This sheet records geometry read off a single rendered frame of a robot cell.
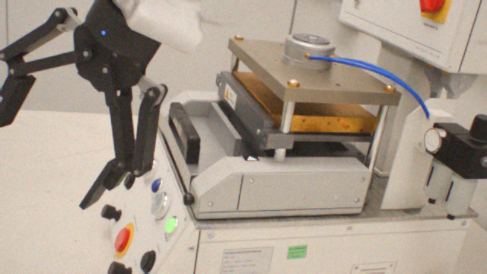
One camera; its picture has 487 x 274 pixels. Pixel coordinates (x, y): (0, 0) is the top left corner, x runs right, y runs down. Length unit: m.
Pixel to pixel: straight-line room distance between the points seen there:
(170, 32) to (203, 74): 1.96
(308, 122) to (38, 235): 0.51
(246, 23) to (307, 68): 1.60
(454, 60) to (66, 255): 0.67
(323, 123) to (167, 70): 1.66
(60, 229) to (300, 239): 0.45
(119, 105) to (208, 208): 0.22
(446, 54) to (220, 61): 1.72
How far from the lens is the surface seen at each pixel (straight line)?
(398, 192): 0.83
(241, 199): 0.70
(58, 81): 2.38
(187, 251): 0.72
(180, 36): 0.45
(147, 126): 0.53
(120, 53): 0.51
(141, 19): 0.44
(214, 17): 2.35
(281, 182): 0.71
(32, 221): 1.02
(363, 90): 0.74
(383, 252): 0.85
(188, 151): 0.75
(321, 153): 0.80
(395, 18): 0.87
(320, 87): 0.71
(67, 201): 1.08
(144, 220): 0.85
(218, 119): 0.84
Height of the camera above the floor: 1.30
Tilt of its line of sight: 22 degrees down
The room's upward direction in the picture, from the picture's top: 9 degrees clockwise
